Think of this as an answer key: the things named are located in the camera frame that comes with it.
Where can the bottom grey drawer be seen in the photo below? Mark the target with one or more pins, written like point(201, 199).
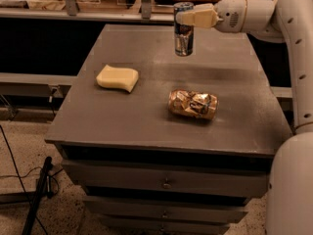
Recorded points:
point(163, 226)

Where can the grey drawer cabinet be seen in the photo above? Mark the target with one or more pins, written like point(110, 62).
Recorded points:
point(114, 126)

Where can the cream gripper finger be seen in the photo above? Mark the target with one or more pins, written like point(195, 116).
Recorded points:
point(203, 16)

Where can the yellow sponge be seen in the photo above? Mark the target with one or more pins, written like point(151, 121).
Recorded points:
point(117, 78)

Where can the black tripod leg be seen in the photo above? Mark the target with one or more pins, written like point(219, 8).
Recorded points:
point(35, 202)

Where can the crushed golden soda can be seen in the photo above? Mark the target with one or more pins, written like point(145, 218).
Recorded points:
point(192, 104)

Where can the grey drawer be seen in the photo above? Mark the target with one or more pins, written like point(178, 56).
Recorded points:
point(163, 226)
point(165, 178)
point(163, 210)

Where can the grey low bench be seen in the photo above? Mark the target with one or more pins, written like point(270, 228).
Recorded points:
point(35, 85)

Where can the middle grey drawer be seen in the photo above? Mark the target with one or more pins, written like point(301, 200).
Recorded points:
point(163, 210)

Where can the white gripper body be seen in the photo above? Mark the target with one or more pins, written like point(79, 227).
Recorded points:
point(229, 16)

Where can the top grey drawer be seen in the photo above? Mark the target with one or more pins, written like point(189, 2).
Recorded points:
point(165, 178)

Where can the blue silver redbull can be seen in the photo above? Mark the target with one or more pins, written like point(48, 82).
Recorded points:
point(183, 34)

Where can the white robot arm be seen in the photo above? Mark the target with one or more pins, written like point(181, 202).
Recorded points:
point(290, 190)

